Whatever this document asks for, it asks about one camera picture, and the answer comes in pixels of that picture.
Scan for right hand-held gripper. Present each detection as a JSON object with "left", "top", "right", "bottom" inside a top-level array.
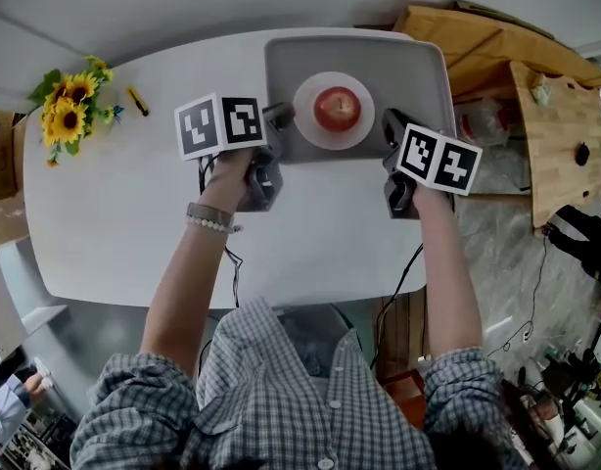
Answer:
[{"left": 381, "top": 108, "right": 484, "bottom": 220}]

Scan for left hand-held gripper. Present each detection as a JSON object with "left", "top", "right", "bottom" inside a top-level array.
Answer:
[{"left": 173, "top": 92, "right": 297, "bottom": 213}]

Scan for white round plate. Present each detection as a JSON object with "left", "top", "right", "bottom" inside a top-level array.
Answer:
[{"left": 292, "top": 70, "right": 377, "bottom": 153}]

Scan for red apple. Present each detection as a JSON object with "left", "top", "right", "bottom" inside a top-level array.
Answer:
[{"left": 312, "top": 85, "right": 363, "bottom": 134}]

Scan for person's right forearm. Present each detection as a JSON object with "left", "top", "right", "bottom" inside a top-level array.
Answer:
[{"left": 411, "top": 183, "right": 485, "bottom": 359}]

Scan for person's left forearm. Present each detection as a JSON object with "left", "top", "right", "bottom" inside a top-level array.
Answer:
[{"left": 139, "top": 191, "right": 246, "bottom": 376}]

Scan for person's left hand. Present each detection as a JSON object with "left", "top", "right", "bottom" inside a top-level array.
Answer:
[{"left": 202, "top": 147, "right": 258, "bottom": 213}]

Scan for gray rectangular tray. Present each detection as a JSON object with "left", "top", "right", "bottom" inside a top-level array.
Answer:
[{"left": 263, "top": 33, "right": 458, "bottom": 165}]

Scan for clear plastic bag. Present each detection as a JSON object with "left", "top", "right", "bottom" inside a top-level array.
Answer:
[{"left": 452, "top": 96, "right": 517, "bottom": 147}]

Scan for gray wristwatch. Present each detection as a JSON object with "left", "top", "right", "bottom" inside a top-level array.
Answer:
[{"left": 185, "top": 201, "right": 235, "bottom": 226}]

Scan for yellow utility knife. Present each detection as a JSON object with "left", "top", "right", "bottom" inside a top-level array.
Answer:
[{"left": 125, "top": 85, "right": 151, "bottom": 118}]

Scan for small white object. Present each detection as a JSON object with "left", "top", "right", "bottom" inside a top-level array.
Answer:
[{"left": 529, "top": 73, "right": 552, "bottom": 107}]

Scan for wooden table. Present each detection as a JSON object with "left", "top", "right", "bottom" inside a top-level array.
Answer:
[{"left": 508, "top": 60, "right": 601, "bottom": 230}]

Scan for wooden panel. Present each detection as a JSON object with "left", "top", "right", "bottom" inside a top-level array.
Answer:
[{"left": 373, "top": 289, "right": 432, "bottom": 381}]

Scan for artificial sunflowers in white vase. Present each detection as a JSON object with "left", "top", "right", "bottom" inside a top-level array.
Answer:
[{"left": 26, "top": 55, "right": 125, "bottom": 168}]

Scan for red box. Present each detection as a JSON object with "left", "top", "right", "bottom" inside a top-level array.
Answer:
[{"left": 381, "top": 368, "right": 428, "bottom": 430}]

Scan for tall open cardboard box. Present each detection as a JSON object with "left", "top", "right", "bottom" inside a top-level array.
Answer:
[{"left": 0, "top": 109, "right": 28, "bottom": 205}]

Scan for checked shirt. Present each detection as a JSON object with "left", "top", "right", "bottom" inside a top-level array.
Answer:
[{"left": 69, "top": 297, "right": 510, "bottom": 470}]

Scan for cluttered black equipment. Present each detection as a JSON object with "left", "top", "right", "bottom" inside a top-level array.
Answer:
[{"left": 518, "top": 345, "right": 601, "bottom": 454}]

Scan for white cabinet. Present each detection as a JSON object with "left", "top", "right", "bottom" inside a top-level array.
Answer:
[{"left": 0, "top": 236, "right": 70, "bottom": 361}]

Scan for white bead bracelet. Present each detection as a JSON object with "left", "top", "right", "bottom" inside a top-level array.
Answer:
[{"left": 184, "top": 214, "right": 244, "bottom": 236}]

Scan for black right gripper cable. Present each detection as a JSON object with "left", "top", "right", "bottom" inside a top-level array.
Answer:
[{"left": 368, "top": 242, "right": 426, "bottom": 372}]

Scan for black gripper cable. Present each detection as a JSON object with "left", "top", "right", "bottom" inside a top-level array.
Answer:
[
  {"left": 197, "top": 153, "right": 246, "bottom": 309},
  {"left": 368, "top": 242, "right": 426, "bottom": 372}
]

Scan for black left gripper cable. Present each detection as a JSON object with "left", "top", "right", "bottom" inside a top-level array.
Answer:
[{"left": 197, "top": 153, "right": 246, "bottom": 309}]

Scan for black wire rack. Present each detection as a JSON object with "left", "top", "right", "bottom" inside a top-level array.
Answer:
[{"left": 0, "top": 408, "right": 79, "bottom": 470}]

